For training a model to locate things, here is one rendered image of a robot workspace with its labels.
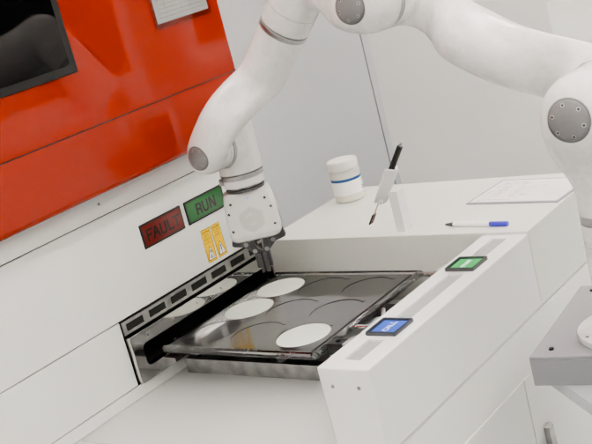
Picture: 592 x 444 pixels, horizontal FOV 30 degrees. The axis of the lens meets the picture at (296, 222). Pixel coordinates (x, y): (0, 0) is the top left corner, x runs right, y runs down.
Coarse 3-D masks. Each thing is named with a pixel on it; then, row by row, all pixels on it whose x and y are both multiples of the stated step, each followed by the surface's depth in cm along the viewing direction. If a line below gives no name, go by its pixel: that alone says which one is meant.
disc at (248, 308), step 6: (252, 300) 222; (258, 300) 221; (264, 300) 220; (270, 300) 219; (234, 306) 222; (240, 306) 221; (246, 306) 220; (252, 306) 219; (258, 306) 218; (264, 306) 217; (270, 306) 216; (228, 312) 219; (234, 312) 218; (240, 312) 217; (246, 312) 217; (252, 312) 216; (258, 312) 215; (228, 318) 216; (234, 318) 215; (240, 318) 214
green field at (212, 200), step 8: (208, 192) 225; (216, 192) 227; (200, 200) 223; (208, 200) 225; (216, 200) 227; (192, 208) 221; (200, 208) 223; (208, 208) 225; (216, 208) 227; (192, 216) 221; (200, 216) 223
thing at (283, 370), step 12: (192, 360) 214; (204, 360) 212; (216, 360) 210; (228, 360) 208; (240, 360) 206; (252, 360) 205; (264, 360) 203; (276, 360) 202; (288, 360) 200; (300, 360) 199; (312, 360) 197; (192, 372) 215; (204, 372) 213; (216, 372) 211; (228, 372) 209; (240, 372) 207; (252, 372) 205; (264, 372) 203; (276, 372) 201; (288, 372) 199; (300, 372) 198; (312, 372) 196
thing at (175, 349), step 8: (176, 352) 207; (184, 352) 205; (192, 352) 204; (200, 352) 203; (208, 352) 201; (216, 352) 200; (224, 352) 199; (232, 352) 198; (240, 352) 196; (248, 352) 195; (256, 352) 194; (264, 352) 193; (272, 352) 192; (280, 352) 191; (288, 352) 190; (296, 352) 189; (304, 352) 188; (312, 352) 187
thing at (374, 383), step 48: (480, 240) 203; (528, 240) 200; (432, 288) 186; (480, 288) 186; (528, 288) 199; (432, 336) 173; (480, 336) 185; (336, 384) 164; (384, 384) 162; (432, 384) 173; (336, 432) 167; (384, 432) 162
